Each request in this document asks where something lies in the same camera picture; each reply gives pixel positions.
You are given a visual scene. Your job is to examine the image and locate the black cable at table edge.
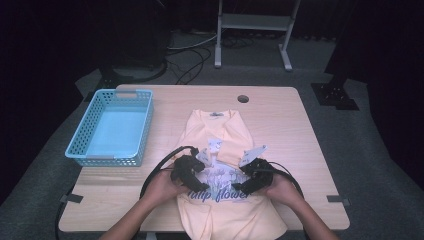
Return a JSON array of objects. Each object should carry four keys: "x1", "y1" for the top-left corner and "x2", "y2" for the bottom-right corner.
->
[{"x1": 54, "y1": 186, "x2": 76, "y2": 240}]

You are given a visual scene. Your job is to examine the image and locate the black square base plate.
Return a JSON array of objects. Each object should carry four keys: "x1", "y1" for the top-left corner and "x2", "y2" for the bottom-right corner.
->
[{"x1": 311, "y1": 82, "x2": 360, "y2": 111}]

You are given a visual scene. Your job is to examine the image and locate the grey tape strip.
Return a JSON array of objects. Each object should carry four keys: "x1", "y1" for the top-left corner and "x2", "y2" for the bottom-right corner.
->
[
  {"x1": 59, "y1": 193, "x2": 84, "y2": 204},
  {"x1": 326, "y1": 194, "x2": 352, "y2": 207}
]

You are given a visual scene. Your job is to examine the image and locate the person's left hand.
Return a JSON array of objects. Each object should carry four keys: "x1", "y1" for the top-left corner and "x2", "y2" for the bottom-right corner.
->
[{"x1": 143, "y1": 166, "x2": 190, "y2": 206}]

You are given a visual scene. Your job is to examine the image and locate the white floor cable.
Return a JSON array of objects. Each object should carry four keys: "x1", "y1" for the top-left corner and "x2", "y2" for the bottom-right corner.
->
[{"x1": 166, "y1": 33, "x2": 218, "y2": 52}]

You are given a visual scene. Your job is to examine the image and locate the black floor cables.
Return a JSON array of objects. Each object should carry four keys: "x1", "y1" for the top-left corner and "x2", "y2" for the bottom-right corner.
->
[{"x1": 166, "y1": 46, "x2": 213, "y2": 86}]

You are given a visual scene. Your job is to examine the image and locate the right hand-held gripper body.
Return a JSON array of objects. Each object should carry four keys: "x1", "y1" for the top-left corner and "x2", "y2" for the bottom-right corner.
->
[{"x1": 238, "y1": 144, "x2": 275, "y2": 193}]

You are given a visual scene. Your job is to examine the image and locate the pale yellow t-shirt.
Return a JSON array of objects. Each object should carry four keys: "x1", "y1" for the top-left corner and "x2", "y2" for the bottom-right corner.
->
[{"x1": 175, "y1": 109, "x2": 288, "y2": 240}]

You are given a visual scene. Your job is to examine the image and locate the person's right hand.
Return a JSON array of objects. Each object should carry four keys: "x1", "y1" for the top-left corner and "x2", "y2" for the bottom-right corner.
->
[{"x1": 258, "y1": 173, "x2": 301, "y2": 206}]

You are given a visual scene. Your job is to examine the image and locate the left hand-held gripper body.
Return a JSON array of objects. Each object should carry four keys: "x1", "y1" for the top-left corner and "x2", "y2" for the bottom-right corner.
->
[{"x1": 170, "y1": 148, "x2": 213, "y2": 193}]

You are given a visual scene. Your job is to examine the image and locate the dark round stand base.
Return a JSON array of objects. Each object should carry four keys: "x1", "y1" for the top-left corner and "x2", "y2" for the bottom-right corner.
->
[{"x1": 99, "y1": 59, "x2": 168, "y2": 88}]

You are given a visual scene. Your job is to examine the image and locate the light blue plastic basket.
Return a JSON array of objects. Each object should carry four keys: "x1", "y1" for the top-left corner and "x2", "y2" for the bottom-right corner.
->
[{"x1": 64, "y1": 88, "x2": 154, "y2": 168}]

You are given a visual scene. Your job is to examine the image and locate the white metal stand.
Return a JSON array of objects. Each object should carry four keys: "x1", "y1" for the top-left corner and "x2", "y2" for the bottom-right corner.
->
[{"x1": 214, "y1": 0, "x2": 302, "y2": 72}]

